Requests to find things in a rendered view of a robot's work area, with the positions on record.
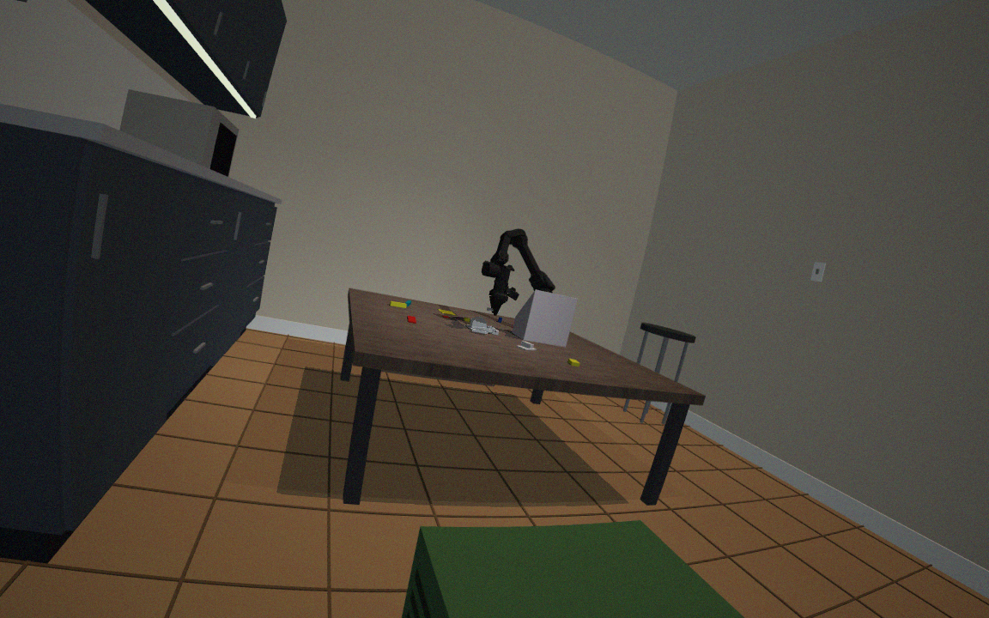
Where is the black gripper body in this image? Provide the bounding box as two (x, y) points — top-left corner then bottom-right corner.
(489, 278), (508, 301)

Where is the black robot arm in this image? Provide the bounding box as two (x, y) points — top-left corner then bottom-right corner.
(482, 229), (555, 300)

